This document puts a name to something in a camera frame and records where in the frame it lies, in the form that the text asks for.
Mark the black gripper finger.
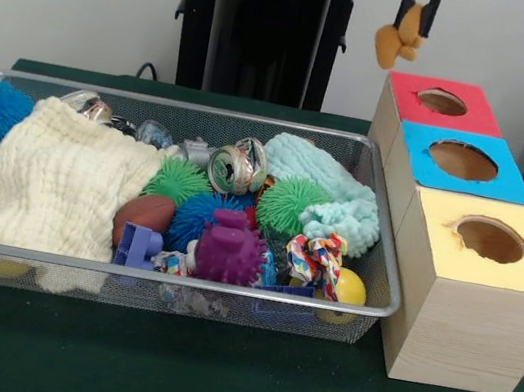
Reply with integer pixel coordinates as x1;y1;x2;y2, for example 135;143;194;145
418;0;443;40
392;0;420;34

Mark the tan plush toy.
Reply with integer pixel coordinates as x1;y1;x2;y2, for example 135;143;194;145
369;0;431;76

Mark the purple spiky rubber toy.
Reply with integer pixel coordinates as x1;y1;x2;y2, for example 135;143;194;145
189;204;275;291

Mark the cream waffle cloth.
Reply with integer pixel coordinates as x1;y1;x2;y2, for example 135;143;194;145
0;87;185;310

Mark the wooden box with three holes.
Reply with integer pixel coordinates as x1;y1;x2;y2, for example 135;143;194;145
326;67;524;392

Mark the clear mesh bin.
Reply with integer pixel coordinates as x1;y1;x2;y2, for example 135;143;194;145
0;67;430;355

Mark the mint green knit cloth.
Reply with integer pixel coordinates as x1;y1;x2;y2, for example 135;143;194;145
247;128;396;262

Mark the green spiky rubber ball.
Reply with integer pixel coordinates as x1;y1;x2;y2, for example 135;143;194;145
139;151;218;212
252;170;339;243

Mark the crushed metal can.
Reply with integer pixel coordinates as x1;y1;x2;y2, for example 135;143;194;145
203;130;275;201

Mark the colourful patterned knotted cloth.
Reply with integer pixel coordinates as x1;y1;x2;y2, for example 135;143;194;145
278;225;351;302

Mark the dark blue spiky ball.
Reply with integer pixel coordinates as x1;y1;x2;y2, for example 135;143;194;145
161;184;247;263

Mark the brown toy football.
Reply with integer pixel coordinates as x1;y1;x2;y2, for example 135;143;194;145
109;188;178;256

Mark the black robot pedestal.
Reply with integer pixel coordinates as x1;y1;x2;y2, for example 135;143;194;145
152;0;382;119

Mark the black cable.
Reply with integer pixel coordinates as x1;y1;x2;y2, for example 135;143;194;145
133;60;180;86

